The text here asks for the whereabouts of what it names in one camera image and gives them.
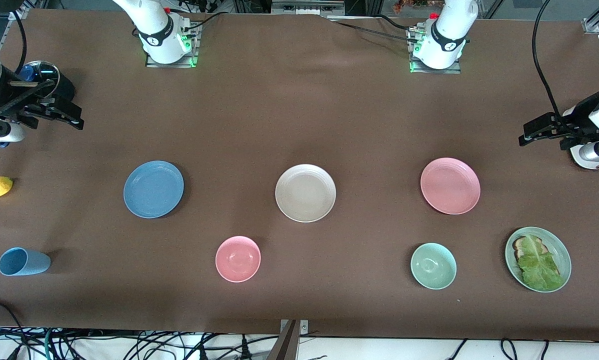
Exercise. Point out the orange dried plant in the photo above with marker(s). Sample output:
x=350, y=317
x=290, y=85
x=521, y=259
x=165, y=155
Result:
x=404, y=5

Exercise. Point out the green plate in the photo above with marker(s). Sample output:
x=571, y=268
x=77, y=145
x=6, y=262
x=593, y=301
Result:
x=562, y=252

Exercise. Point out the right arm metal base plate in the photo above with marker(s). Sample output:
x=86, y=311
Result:
x=154, y=63

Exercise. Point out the brown table cover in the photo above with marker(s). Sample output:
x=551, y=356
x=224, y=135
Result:
x=299, y=110

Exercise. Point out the blue plate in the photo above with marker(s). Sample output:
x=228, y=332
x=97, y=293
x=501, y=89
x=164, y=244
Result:
x=153, y=189

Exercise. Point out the beige plate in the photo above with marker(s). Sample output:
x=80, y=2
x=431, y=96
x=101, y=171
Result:
x=305, y=193

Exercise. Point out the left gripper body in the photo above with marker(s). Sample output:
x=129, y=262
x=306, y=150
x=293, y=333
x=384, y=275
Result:
x=577, y=121

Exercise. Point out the dark camera pole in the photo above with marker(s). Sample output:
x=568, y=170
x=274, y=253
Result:
x=285, y=345

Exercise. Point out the blue cup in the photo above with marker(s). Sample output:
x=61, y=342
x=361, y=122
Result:
x=24, y=262

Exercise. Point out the glass lid blue knob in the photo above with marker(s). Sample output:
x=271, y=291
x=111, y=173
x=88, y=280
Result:
x=47, y=72

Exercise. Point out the toast slice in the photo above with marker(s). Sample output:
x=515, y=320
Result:
x=519, y=245

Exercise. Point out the pink bowl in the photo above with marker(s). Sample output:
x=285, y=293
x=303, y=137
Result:
x=238, y=259

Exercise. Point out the dark blue saucepan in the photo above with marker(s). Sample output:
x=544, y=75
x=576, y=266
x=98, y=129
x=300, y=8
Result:
x=68, y=87

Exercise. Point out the grey metal box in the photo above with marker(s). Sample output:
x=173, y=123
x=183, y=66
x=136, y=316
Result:
x=307, y=6

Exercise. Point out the silver metal bracket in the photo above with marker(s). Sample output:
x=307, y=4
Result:
x=303, y=327

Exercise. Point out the mint green bowl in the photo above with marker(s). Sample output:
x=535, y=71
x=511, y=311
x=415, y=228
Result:
x=433, y=266

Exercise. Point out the green lettuce leaf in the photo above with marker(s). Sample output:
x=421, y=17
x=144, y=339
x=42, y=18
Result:
x=539, y=270

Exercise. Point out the white toaster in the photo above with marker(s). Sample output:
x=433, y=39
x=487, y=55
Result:
x=587, y=165

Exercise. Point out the pink plate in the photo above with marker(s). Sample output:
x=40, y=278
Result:
x=450, y=186

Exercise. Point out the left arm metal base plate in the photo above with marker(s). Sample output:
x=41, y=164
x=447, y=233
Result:
x=419, y=70

